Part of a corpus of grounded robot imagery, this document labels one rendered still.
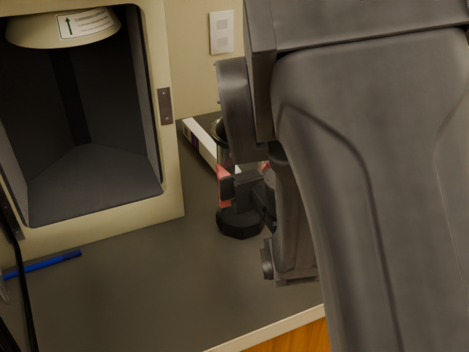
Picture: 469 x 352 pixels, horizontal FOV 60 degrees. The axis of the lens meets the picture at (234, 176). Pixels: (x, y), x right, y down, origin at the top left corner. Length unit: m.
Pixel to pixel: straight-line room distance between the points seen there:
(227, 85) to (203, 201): 0.69
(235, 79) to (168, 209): 0.64
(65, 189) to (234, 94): 0.69
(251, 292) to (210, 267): 0.09
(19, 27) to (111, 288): 0.44
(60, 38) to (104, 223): 0.35
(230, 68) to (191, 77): 0.98
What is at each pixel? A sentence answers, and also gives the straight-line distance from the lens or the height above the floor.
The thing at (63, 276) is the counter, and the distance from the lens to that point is 0.81.
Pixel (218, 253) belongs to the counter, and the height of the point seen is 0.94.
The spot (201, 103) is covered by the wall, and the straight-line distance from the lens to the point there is 1.24.
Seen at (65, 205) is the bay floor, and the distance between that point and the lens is 0.83.
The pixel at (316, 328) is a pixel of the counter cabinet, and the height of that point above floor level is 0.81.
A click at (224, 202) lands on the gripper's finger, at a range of 0.69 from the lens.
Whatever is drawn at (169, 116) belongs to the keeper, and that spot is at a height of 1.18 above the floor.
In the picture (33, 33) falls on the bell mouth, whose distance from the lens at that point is 0.68.
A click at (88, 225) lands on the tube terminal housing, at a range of 0.82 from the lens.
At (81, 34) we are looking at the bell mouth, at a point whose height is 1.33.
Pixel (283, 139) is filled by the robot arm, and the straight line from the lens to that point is 0.15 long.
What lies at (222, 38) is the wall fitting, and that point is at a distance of 1.18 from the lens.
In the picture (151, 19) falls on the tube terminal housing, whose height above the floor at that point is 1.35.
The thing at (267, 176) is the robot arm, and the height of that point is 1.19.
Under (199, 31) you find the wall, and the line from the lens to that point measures 1.16.
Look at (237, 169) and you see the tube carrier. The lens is 0.70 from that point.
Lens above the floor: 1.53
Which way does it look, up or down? 38 degrees down
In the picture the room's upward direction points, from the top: straight up
